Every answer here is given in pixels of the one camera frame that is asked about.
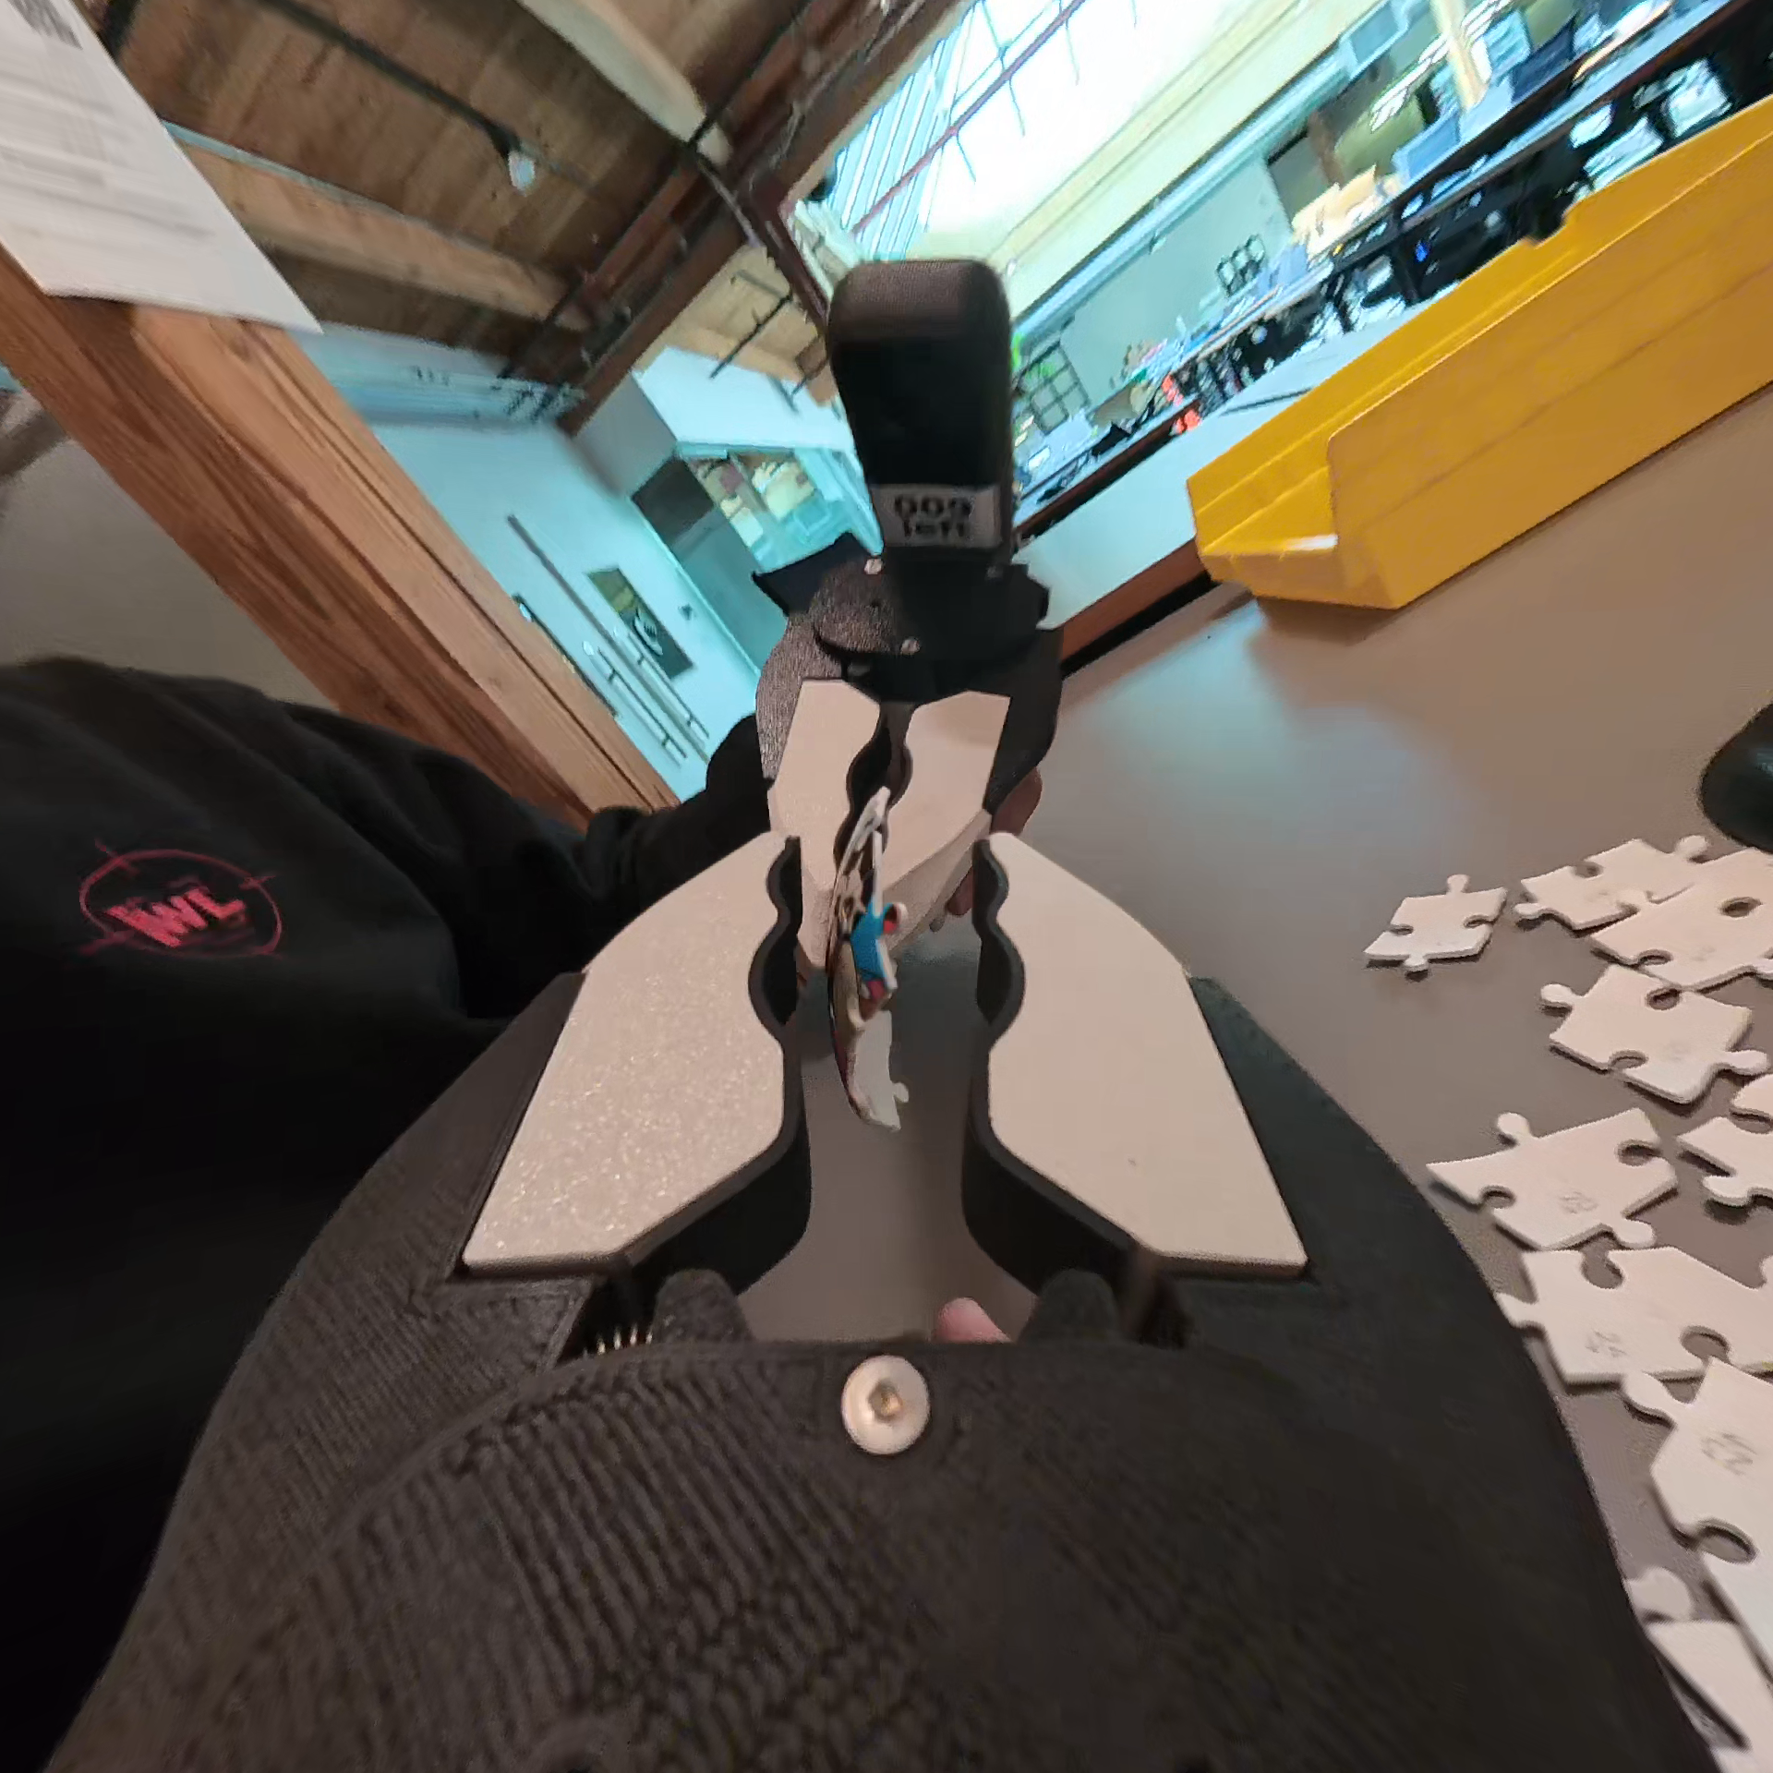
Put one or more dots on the black round stand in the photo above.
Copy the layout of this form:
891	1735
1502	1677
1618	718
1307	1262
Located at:
1749	790

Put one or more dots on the pile of white puzzle pieces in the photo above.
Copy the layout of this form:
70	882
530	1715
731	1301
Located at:
1649	1033

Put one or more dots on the wooden post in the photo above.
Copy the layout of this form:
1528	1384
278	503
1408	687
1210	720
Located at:
347	525

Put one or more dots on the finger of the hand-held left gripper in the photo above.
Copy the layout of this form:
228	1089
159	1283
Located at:
957	774
823	755

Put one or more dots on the yellow plastic bin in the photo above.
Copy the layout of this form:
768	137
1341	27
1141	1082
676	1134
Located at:
1525	416

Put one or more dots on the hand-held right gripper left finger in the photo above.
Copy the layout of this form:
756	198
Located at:
637	1094

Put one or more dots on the long black workbench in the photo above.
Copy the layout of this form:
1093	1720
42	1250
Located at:
1525	152

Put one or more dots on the person's left hand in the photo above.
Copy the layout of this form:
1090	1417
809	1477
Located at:
1018	811

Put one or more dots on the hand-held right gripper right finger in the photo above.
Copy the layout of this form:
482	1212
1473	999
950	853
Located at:
1122	1094

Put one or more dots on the person's right hand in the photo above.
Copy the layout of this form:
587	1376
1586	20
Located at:
970	1324

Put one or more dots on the person's black sweatshirt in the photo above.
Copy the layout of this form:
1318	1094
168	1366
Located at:
208	1109

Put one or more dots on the paper notice sheet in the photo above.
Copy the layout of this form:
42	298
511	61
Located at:
97	167

